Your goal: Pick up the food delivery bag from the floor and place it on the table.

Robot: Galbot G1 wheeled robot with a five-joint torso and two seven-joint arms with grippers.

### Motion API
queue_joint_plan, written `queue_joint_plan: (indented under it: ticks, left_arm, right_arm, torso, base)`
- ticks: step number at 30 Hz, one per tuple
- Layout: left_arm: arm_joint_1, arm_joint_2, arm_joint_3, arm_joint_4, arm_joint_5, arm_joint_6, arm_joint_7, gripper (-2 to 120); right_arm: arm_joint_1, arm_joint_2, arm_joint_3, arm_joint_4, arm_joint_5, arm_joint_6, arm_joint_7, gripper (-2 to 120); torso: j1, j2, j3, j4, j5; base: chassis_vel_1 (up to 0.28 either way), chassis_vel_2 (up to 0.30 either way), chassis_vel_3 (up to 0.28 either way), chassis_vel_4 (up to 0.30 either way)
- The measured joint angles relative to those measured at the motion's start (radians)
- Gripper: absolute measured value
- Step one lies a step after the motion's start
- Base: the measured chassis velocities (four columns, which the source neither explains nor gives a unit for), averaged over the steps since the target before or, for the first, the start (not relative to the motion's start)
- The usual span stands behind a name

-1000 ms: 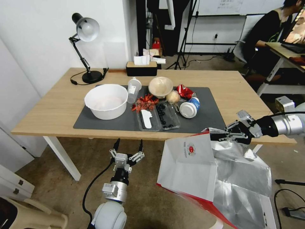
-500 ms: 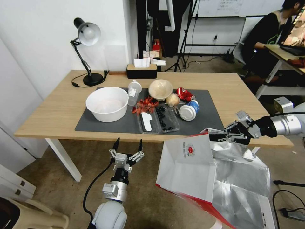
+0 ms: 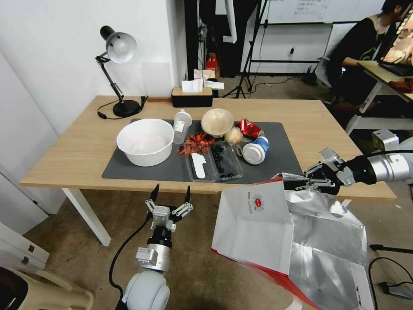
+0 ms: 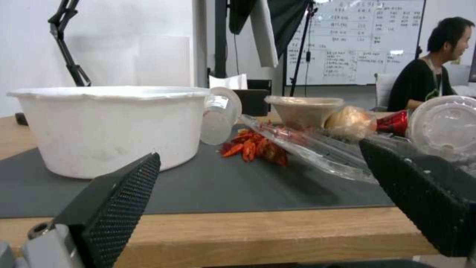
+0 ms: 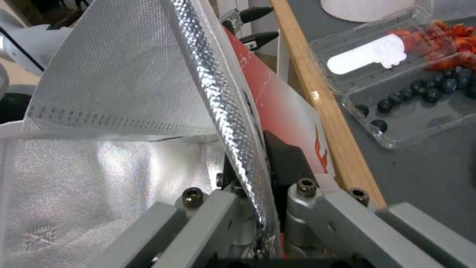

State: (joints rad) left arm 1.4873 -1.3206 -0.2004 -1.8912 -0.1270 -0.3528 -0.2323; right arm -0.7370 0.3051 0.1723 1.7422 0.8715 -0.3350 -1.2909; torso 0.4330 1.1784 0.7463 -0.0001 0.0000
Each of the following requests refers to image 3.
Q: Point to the black power adapter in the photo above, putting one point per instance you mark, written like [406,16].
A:
[397,290]

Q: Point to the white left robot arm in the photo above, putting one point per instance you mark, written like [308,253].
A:
[146,290]

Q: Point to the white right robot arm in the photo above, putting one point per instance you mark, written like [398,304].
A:
[390,168]

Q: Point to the whiteboard on black stand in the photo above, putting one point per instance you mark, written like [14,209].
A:
[297,13]

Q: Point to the wooden desk white frame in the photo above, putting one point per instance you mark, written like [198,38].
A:
[380,80]

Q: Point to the white cabinet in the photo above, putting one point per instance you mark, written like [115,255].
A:
[22,135]

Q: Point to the large white plastic bowl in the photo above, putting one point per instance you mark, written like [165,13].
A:
[145,142]

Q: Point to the white foil-lined delivery bag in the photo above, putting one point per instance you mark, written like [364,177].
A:
[258,232]

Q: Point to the black tissue box wooden lid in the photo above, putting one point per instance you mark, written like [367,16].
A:
[192,99]

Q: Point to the black desk lamp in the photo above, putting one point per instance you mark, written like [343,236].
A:
[121,46]

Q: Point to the black tripod stand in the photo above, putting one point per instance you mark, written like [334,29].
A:
[248,58]

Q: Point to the white drawer unit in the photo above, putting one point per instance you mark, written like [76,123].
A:
[16,245]

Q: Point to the white blue paper cup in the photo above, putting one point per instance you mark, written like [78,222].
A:
[255,151]

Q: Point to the beige crumpled paper ball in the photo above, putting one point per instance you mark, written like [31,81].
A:
[233,135]

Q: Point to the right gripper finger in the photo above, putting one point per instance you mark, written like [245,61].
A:
[298,185]
[314,170]

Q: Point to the beige paper bowl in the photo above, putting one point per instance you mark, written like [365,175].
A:
[216,122]

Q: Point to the person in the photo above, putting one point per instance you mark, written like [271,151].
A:
[358,42]

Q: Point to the grey office chair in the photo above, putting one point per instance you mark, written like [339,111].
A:
[324,72]

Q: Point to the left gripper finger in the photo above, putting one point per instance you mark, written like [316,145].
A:
[186,197]
[154,195]

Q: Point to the open black laptop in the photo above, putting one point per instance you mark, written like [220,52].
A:
[398,42]

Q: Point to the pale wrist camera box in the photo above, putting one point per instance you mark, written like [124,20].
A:
[160,214]
[329,155]

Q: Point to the clear plastic tray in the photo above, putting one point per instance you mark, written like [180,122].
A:
[234,164]
[209,172]

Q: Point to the crushed red can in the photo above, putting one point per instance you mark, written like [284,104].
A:
[250,128]

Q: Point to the white tissue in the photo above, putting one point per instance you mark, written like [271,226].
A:
[191,85]

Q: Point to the beige plastic stool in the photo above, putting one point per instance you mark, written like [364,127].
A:
[48,289]

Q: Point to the dark grey desk mat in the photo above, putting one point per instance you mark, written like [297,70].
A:
[277,151]

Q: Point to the wooden table with white legs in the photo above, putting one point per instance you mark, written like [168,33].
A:
[80,151]

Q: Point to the white cardboard box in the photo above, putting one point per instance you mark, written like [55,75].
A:
[203,75]

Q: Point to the clear plastic drink cup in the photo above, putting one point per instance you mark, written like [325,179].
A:
[181,127]

